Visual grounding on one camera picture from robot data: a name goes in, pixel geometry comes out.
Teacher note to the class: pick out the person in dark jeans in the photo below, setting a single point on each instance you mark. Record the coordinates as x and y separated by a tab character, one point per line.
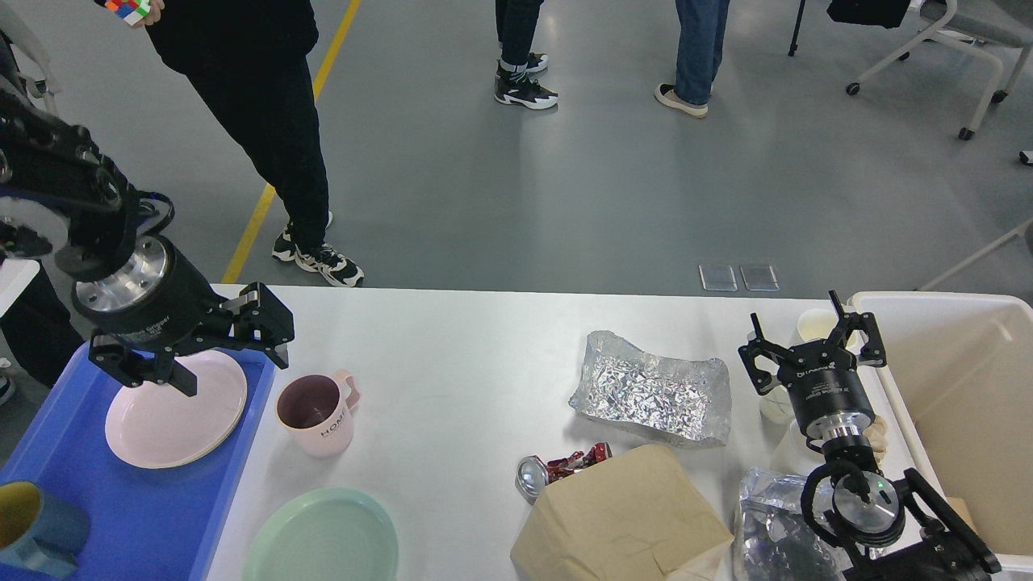
516	22

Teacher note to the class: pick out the green plate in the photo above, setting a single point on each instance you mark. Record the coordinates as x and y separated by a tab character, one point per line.
332	533

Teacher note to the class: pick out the white office chair right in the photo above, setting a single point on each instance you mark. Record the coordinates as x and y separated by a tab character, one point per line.
954	72

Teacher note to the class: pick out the clear floor plate right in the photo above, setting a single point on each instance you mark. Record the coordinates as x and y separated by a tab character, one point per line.
760	278

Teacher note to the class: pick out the pink plate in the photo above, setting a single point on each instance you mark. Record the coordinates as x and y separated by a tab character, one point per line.
156	427

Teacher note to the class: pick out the clear floor plate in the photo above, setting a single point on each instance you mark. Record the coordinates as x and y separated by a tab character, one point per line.
718	278
760	278

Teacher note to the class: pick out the person in black clothes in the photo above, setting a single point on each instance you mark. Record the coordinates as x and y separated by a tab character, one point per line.
247	61

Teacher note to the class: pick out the white office chair left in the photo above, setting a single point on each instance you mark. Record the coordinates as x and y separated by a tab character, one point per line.
31	62

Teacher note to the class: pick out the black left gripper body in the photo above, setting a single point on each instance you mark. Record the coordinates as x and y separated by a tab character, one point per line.
153	301

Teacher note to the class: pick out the pink mug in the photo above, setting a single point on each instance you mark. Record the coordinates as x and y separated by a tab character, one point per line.
318	411

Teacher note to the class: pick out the crumpled aluminium foil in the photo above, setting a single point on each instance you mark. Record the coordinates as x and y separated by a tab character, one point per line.
678	402

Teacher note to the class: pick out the white office chair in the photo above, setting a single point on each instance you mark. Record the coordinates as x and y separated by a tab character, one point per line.
954	72
31	62

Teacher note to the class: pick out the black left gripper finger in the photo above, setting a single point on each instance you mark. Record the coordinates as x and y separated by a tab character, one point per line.
256	319
132	369

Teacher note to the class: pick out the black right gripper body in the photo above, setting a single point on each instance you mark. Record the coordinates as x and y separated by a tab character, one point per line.
825	391

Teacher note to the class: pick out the dark blue mug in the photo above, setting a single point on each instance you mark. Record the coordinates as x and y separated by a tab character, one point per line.
39	531

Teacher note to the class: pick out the silver plastic bag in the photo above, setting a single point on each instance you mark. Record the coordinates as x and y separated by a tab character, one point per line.
772	540

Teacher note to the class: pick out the colourful puzzle cube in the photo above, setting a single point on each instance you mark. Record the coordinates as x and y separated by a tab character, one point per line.
132	12

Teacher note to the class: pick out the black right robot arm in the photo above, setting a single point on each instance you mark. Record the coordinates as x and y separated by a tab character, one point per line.
891	530

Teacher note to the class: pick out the white plastic bin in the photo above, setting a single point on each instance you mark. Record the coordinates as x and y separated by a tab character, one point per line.
959	368

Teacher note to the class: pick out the blue plastic tray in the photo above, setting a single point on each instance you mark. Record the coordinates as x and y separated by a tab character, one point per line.
144	524

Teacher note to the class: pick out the person in blue jeans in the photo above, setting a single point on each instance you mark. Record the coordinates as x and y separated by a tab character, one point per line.
698	57

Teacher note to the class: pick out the brown paper bag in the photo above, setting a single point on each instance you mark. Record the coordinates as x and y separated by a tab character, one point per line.
636	516

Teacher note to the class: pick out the clear floor plate left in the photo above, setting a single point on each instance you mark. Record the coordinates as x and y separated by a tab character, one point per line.
718	278

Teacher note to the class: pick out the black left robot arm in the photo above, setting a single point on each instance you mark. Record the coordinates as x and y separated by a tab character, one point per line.
59	171

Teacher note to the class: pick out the crushed red can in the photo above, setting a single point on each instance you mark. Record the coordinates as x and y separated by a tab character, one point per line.
533	474

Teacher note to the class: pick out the white paper cup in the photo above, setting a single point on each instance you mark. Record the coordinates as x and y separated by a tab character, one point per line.
814	324

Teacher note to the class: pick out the small clear plastic cup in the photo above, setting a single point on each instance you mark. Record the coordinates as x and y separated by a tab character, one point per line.
776	406

